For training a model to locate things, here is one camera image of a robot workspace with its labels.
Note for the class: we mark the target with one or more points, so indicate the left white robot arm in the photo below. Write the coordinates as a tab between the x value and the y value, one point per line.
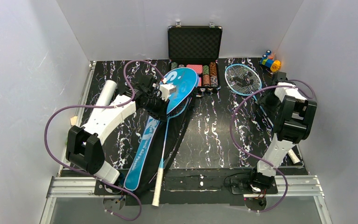
85	143

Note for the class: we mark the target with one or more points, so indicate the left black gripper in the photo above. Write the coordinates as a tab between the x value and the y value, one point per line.
159	109

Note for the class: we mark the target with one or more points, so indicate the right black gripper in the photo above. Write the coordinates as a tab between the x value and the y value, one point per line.
267	101

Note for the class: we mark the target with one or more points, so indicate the blue racket cover bag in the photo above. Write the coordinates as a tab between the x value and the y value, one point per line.
145	165

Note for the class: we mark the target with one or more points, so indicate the black poker chip case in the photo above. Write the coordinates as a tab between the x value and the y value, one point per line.
197	45

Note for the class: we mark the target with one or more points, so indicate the colourful toy block train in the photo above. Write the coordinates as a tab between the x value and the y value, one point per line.
268	60

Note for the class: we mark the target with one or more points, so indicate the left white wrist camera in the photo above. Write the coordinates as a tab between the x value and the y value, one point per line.
166	89

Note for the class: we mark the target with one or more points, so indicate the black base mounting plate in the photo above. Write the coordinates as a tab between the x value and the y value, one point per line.
205	186

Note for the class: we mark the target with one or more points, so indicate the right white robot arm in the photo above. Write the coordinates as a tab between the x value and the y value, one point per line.
293	115

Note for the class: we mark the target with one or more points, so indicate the white shuttlecock tube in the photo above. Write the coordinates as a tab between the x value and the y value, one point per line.
104	99

